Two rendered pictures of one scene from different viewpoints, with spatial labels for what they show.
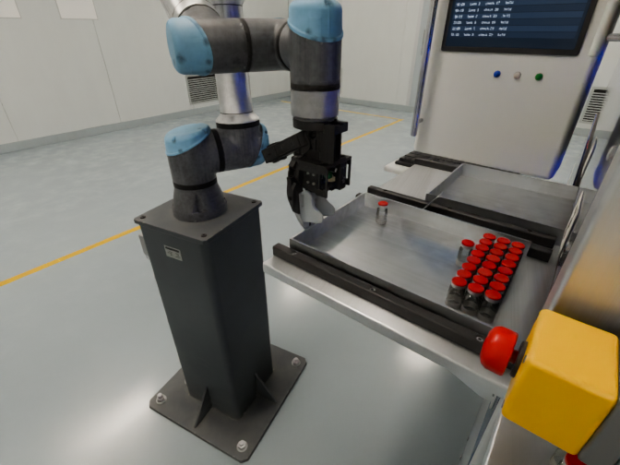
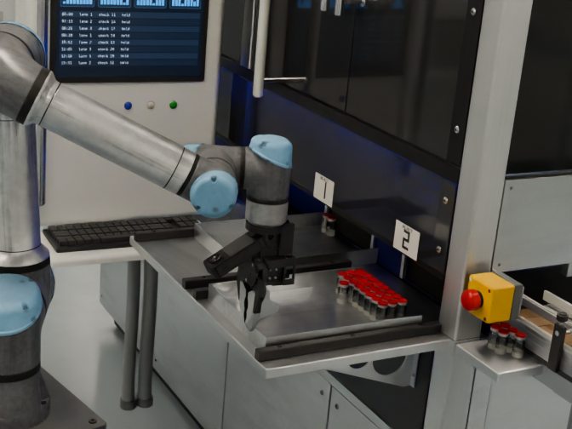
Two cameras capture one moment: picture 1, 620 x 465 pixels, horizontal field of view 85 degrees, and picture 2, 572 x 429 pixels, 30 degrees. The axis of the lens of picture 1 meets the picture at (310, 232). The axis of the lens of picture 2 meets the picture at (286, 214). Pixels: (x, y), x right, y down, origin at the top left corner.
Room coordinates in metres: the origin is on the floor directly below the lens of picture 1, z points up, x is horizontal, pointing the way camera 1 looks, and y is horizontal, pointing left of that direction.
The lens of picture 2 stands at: (-0.16, 1.65, 1.74)
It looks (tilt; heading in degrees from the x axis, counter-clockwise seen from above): 19 degrees down; 292
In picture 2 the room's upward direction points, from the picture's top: 5 degrees clockwise
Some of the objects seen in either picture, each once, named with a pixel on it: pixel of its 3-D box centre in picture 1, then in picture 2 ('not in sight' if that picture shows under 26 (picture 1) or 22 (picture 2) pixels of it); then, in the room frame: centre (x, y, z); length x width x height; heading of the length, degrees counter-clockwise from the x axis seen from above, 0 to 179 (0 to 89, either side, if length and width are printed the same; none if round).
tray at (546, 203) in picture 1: (518, 200); (284, 243); (0.71, -0.48, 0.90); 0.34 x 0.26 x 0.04; 52
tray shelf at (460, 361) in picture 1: (460, 231); (291, 284); (0.62, -0.32, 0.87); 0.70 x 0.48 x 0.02; 142
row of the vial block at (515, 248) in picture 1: (503, 279); (380, 294); (0.42, -0.30, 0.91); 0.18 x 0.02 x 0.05; 141
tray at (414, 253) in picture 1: (408, 247); (312, 307); (0.51, -0.18, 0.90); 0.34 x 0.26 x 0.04; 51
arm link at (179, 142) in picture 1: (193, 152); (6, 321); (0.88, 0.31, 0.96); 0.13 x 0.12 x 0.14; 118
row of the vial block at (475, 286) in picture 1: (487, 272); (370, 296); (0.43, -0.28, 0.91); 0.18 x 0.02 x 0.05; 141
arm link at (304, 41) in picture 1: (314, 46); (267, 168); (0.56, -0.01, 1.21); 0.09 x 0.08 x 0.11; 28
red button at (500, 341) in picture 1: (506, 352); (472, 300); (0.20, -0.17, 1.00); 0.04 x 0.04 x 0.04; 52
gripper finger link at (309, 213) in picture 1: (310, 214); (264, 309); (0.54, 0.00, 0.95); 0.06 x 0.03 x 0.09; 52
